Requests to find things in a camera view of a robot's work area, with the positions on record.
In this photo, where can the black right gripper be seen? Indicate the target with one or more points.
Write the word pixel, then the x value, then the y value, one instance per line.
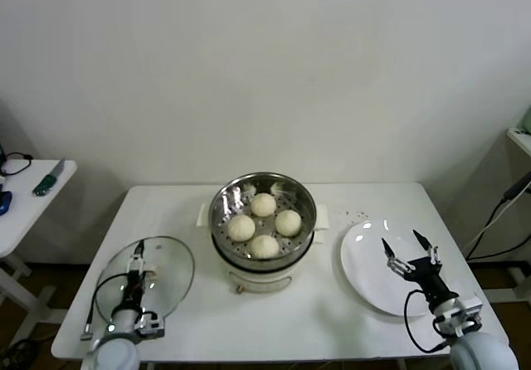
pixel 427 276

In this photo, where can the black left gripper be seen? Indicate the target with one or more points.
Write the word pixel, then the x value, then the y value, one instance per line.
pixel 134 293

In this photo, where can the round glass pot lid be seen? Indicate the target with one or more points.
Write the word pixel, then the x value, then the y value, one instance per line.
pixel 174 262

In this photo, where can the white steamed baozi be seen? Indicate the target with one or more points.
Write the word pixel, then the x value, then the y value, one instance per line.
pixel 288 223
pixel 264 246
pixel 264 204
pixel 241 227

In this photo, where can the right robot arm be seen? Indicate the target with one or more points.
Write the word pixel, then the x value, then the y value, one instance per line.
pixel 481 353

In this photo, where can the stainless steel steamer basket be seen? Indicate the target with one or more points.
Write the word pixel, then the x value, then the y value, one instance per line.
pixel 305 229

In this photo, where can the large white round plate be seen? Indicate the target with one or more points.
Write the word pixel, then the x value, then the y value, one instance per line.
pixel 365 270

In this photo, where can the white side table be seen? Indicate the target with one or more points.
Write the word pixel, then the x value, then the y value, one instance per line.
pixel 25 220

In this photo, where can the black power adapter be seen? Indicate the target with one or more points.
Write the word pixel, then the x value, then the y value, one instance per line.
pixel 514 188

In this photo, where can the white electric cooker pot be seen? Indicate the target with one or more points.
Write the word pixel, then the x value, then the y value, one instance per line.
pixel 259 280

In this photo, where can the small blue object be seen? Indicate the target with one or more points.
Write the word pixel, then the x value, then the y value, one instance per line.
pixel 4 204

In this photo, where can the white shelf board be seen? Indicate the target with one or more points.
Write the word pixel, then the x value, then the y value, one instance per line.
pixel 520 139

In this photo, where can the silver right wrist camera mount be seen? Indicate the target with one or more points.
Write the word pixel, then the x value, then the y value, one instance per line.
pixel 469 308

